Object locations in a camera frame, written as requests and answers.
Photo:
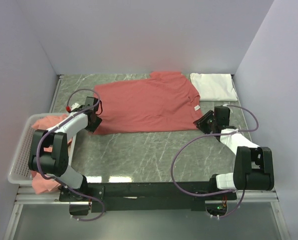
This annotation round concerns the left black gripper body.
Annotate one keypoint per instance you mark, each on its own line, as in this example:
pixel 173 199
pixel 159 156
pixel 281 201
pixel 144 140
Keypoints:
pixel 95 122

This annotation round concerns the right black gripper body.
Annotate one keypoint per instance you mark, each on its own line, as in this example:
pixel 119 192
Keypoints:
pixel 204 122

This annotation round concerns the dark red t-shirt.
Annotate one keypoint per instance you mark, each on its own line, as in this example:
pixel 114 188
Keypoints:
pixel 167 101

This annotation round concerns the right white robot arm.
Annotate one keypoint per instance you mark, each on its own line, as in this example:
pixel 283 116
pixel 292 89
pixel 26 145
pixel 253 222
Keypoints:
pixel 253 166

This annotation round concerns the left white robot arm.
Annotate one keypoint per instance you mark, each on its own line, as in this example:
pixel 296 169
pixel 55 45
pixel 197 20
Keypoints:
pixel 49 150

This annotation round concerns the folded white t-shirt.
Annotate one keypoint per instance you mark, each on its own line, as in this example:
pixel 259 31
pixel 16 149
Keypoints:
pixel 214 87

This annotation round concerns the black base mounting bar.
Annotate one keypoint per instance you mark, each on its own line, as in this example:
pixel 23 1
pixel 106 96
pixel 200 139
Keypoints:
pixel 143 196

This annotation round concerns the salmon pink t-shirt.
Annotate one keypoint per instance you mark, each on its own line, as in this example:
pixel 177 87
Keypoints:
pixel 39 184

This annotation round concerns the white plastic basket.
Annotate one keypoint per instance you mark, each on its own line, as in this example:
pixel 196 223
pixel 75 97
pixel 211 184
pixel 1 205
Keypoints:
pixel 19 171

